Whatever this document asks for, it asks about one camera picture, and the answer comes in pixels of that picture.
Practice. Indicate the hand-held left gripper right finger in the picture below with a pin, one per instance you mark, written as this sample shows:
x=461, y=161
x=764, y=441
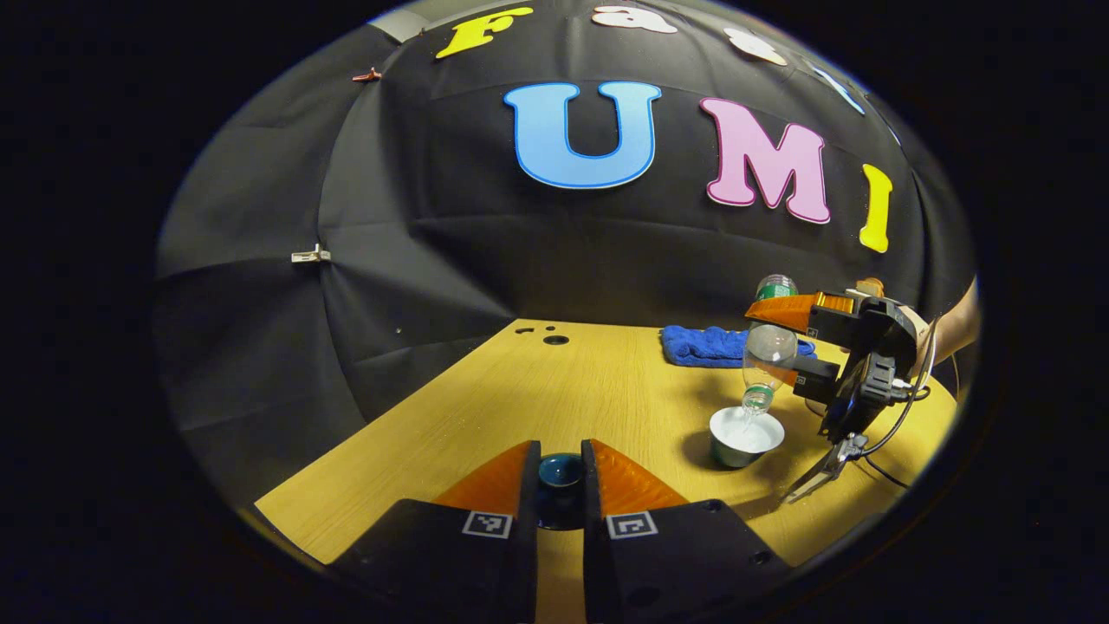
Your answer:
x=594, y=520

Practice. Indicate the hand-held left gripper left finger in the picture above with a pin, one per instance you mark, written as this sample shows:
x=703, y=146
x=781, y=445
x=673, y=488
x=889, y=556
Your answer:
x=527, y=520

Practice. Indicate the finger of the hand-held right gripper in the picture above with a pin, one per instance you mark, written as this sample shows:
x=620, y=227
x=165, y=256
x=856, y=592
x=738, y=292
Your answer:
x=801, y=312
x=814, y=380

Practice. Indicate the clear plastic water bottle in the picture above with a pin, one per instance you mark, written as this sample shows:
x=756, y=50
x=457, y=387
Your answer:
x=769, y=347

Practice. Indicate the white teacup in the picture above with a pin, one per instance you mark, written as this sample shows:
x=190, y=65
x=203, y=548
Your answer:
x=745, y=438

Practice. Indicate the toast slice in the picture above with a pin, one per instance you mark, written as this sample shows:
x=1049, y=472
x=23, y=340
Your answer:
x=871, y=286

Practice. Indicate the blue folded towel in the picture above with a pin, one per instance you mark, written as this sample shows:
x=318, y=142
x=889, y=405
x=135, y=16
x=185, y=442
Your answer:
x=706, y=347

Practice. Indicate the black backdrop cloth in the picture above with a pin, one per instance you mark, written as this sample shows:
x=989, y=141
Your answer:
x=433, y=260

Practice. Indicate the metal backdrop clip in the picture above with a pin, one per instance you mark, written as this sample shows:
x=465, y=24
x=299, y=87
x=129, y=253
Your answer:
x=310, y=256

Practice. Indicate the red backdrop clip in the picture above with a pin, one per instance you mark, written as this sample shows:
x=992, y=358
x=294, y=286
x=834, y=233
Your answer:
x=366, y=76

